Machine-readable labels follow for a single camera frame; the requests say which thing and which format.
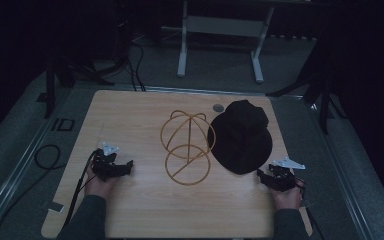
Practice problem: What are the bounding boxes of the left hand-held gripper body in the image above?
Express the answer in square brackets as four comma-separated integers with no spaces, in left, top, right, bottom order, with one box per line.
[91,141,121,183]

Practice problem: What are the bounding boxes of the black bucket hat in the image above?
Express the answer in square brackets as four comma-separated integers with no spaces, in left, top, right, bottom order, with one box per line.
[207,99,274,176]

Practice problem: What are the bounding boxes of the person's right hand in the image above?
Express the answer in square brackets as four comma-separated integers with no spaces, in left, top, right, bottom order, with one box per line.
[271,185,304,211]

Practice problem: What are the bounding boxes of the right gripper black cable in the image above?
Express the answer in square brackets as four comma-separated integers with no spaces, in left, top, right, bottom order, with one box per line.
[295,177,326,240]

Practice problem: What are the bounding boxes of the gold wire hat stand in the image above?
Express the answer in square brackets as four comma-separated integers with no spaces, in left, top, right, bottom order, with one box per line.
[160,109,217,187]

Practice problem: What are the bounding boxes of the black looped floor cable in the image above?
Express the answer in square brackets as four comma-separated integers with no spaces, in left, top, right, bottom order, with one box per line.
[0,143,62,240]

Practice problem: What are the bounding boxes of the person's left hand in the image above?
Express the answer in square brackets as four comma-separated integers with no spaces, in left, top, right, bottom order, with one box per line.
[84,173,121,200]

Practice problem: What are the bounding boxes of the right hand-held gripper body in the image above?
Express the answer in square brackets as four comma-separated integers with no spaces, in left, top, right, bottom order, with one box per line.
[267,156,306,193]

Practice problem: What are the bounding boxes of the black floor cables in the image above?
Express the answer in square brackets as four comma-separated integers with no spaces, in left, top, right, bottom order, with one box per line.
[125,41,147,93]

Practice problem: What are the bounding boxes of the white metal desk frame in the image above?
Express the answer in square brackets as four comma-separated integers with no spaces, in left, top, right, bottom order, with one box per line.
[161,0,276,85]

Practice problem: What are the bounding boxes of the black tripod stand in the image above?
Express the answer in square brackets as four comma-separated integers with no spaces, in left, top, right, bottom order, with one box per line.
[43,54,116,120]
[265,46,348,136]

